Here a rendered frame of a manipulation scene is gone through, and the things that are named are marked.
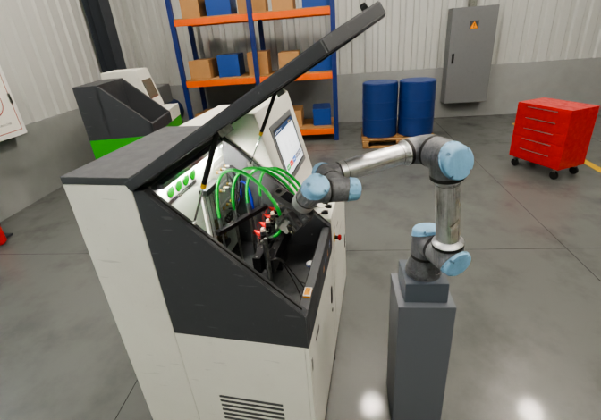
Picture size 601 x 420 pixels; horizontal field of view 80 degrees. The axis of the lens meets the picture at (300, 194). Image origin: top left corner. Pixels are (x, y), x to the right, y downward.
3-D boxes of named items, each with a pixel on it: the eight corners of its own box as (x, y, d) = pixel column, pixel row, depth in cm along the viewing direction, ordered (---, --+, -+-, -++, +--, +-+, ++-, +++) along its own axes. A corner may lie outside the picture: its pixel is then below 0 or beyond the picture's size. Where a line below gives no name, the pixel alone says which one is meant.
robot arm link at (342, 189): (349, 170, 119) (318, 171, 115) (365, 181, 109) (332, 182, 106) (345, 191, 122) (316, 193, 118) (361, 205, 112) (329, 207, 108)
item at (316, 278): (310, 340, 142) (308, 309, 135) (300, 340, 143) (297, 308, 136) (331, 252, 196) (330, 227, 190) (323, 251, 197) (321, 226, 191)
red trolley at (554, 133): (506, 164, 496) (517, 101, 460) (530, 158, 509) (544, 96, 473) (554, 181, 436) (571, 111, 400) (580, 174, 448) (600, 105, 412)
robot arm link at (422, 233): (427, 242, 161) (429, 215, 156) (447, 257, 150) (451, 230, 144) (404, 248, 158) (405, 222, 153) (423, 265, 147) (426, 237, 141)
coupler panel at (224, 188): (228, 219, 185) (218, 163, 172) (222, 219, 185) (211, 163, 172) (237, 207, 196) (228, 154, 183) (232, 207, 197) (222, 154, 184)
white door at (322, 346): (320, 449, 169) (311, 345, 140) (316, 449, 170) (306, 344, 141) (336, 341, 226) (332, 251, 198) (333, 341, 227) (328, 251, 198)
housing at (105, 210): (207, 447, 184) (127, 177, 121) (159, 437, 190) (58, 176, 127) (278, 276, 307) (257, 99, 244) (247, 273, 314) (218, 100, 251)
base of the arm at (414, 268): (435, 261, 165) (437, 242, 161) (444, 281, 151) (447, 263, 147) (402, 261, 166) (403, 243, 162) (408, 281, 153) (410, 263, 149)
